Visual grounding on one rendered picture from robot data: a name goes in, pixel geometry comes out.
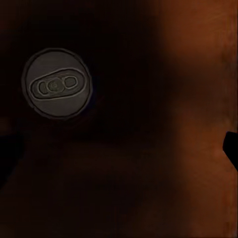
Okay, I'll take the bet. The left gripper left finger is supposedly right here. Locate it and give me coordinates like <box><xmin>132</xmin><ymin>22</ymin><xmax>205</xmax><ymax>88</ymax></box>
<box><xmin>0</xmin><ymin>132</ymin><xmax>25</xmax><ymax>190</ymax></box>

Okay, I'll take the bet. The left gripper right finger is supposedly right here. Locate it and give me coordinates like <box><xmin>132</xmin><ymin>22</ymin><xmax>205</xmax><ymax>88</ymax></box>
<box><xmin>223</xmin><ymin>131</ymin><xmax>238</xmax><ymax>171</ymax></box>

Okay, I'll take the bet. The trash can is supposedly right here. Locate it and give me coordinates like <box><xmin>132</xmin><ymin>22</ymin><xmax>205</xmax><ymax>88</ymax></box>
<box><xmin>0</xmin><ymin>0</ymin><xmax>238</xmax><ymax>238</ymax></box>

